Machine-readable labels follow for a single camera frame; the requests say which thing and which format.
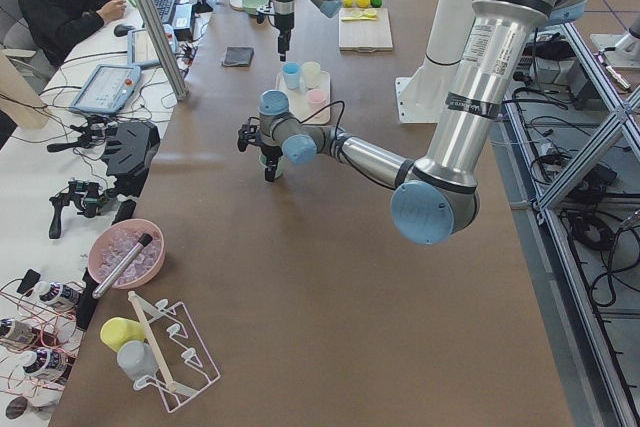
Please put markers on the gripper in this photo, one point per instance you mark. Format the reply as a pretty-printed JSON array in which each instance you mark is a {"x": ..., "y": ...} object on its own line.
[
  {"x": 283, "y": 23},
  {"x": 270, "y": 152}
]

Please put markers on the green plastic cup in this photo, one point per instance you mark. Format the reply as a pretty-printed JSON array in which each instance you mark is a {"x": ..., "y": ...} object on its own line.
[{"x": 280, "y": 165}]

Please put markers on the blue plastic cup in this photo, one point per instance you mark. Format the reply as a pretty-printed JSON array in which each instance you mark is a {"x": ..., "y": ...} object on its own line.
[{"x": 291, "y": 74}]

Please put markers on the cream plastic cup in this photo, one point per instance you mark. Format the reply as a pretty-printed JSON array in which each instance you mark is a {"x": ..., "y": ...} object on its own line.
[{"x": 311, "y": 74}]

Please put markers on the pink plastic cup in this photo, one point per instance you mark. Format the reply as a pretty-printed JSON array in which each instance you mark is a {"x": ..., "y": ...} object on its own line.
[{"x": 315, "y": 100}]

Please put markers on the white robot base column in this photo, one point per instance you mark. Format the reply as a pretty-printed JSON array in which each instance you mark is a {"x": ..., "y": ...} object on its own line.
[{"x": 421, "y": 97}]

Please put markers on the cream serving tray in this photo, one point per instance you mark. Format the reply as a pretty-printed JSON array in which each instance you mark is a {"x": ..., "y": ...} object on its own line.
[{"x": 297, "y": 101}]

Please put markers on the green bowl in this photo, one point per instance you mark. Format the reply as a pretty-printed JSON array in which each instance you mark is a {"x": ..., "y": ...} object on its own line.
[{"x": 251, "y": 7}]

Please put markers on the dark grey cloth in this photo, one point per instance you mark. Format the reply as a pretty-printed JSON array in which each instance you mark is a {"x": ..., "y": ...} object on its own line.
[{"x": 238, "y": 56}]

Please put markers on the yellow plastic knife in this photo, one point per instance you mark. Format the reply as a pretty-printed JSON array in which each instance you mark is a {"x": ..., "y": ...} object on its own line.
[{"x": 358, "y": 18}]

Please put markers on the wooden cutting board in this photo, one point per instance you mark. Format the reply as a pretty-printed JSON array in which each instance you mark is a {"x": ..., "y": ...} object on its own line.
[{"x": 365, "y": 36}]

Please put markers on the teach pendant tablet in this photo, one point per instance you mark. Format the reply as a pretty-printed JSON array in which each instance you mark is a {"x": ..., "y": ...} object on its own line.
[
  {"x": 107, "y": 89},
  {"x": 141, "y": 51}
]

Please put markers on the metal muddler black tip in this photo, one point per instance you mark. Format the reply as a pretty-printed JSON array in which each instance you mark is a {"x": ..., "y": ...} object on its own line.
[{"x": 120, "y": 264}]

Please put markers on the black computer mouse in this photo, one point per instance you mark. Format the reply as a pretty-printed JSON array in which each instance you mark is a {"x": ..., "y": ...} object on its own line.
[{"x": 122, "y": 30}]

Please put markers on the pink bowl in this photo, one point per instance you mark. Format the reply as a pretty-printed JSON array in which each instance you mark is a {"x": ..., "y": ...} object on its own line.
[{"x": 130, "y": 224}]

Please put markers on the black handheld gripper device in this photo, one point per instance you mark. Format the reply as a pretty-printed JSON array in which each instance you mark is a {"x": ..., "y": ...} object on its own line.
[{"x": 93, "y": 133}]

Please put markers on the clear ice cubes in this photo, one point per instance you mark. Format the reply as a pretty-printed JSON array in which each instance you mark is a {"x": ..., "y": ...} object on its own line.
[{"x": 115, "y": 250}]

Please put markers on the yellow-green plastic cup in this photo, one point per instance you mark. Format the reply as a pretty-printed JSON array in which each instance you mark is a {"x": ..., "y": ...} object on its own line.
[{"x": 117, "y": 331}]

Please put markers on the grey plastic cup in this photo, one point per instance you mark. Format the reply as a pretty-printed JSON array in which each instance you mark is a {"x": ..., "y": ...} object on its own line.
[{"x": 136, "y": 359}]

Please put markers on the white labelled bottle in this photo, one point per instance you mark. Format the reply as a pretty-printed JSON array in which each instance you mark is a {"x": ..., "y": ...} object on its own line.
[
  {"x": 58, "y": 296},
  {"x": 44, "y": 364},
  {"x": 17, "y": 334}
]

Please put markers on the aluminium frame post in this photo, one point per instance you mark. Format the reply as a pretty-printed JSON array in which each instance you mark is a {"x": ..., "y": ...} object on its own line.
[{"x": 164, "y": 53}]

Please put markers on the white wire cup rack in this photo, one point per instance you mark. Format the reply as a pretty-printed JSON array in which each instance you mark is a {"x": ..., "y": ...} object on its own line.
[{"x": 176, "y": 360}]

